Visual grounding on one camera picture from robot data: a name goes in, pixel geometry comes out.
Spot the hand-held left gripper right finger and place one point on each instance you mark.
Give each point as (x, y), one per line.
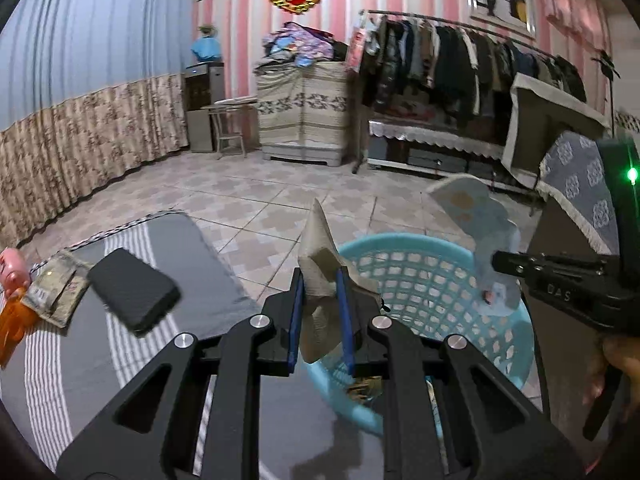
(345, 320)

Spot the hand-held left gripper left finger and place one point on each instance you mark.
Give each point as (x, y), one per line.
(296, 320)

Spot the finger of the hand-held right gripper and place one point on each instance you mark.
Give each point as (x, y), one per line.
(510, 263)

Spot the beige face mask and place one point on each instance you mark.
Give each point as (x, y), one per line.
(320, 270)

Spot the light blue white cloth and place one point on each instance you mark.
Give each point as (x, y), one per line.
(470, 210)

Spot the teal plastic basket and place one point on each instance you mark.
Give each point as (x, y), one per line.
(430, 280)

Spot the person's right hand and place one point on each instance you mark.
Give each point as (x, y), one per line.
(627, 355)

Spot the grey patterned cloth furniture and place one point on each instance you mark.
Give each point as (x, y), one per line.
(575, 185)

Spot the beige cloth draped screen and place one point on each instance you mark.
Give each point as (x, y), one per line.
(540, 130)

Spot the low cabinet with lace cloth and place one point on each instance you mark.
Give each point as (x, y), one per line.
(430, 135)

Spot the black flat case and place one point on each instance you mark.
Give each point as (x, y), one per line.
(135, 290)

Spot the black floor stand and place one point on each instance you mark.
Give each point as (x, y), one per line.
(611, 90)

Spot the row of hanging clothes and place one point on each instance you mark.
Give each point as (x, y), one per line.
(450, 70)

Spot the grey white striped bedsheet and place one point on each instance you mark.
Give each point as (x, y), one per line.
(100, 385)

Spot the cloth covered cabinet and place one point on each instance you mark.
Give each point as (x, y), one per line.
(300, 110)

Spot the metal stool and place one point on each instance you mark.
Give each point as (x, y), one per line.
(230, 105)

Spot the grey water dispenser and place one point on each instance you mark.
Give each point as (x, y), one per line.
(202, 110)

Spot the patterned grey paper packet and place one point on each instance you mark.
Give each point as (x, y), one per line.
(55, 290)

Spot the pink hanging bag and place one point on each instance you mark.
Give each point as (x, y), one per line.
(357, 50)

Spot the metal clothes rack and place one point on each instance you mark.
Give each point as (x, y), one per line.
(400, 13)

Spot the pile of clothes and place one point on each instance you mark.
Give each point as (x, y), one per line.
(300, 45)

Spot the orange fruit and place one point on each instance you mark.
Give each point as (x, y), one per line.
(15, 330)

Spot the blue cloth cover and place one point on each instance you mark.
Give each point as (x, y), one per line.
(206, 49)

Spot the pink pig mug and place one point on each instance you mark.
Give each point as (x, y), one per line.
(10, 270)

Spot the small potted plant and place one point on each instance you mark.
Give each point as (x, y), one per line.
(207, 31)

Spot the blue floral curtain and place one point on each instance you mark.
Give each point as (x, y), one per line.
(90, 85)

